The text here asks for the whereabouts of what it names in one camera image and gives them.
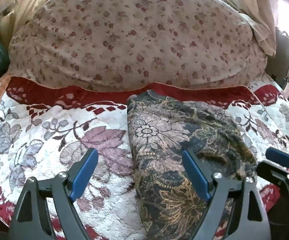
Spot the red white floral blanket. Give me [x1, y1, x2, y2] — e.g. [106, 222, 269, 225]
[0, 77, 289, 239]

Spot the pink floral pillow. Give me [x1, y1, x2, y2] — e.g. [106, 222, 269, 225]
[9, 0, 267, 91]

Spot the dark floral patterned garment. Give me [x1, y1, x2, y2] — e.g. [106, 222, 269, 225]
[127, 90, 257, 239]

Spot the beige curtain fabric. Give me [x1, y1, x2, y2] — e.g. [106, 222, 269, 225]
[226, 0, 276, 57]

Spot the grey metal bed frame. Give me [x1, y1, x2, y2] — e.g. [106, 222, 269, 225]
[266, 29, 289, 100]

